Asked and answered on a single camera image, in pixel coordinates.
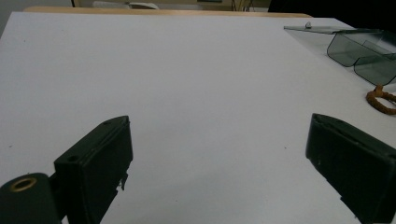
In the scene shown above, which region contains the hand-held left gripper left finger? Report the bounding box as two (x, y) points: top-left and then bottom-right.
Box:
(53, 115), (134, 224)

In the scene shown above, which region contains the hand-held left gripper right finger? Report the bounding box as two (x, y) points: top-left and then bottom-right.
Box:
(304, 113), (396, 224)

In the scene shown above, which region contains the clear grey plastic box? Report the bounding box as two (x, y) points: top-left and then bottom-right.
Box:
(283, 21), (396, 87)

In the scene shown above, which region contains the orange hair tie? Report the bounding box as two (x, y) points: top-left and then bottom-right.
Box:
(365, 84), (396, 116)

